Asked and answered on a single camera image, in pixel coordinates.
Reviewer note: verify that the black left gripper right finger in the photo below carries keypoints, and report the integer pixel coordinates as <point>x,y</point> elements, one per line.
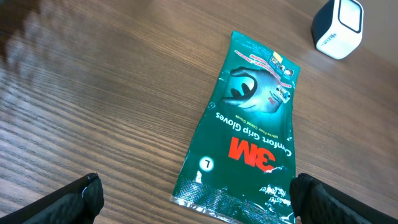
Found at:
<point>314,201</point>

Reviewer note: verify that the green 3M gloves packet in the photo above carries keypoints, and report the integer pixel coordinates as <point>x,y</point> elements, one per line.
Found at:
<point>241,158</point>

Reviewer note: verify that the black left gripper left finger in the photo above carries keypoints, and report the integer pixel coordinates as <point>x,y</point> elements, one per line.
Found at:
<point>78,202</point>

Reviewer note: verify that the white barcode scanner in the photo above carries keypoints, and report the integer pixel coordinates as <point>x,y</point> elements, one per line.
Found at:
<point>337,28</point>

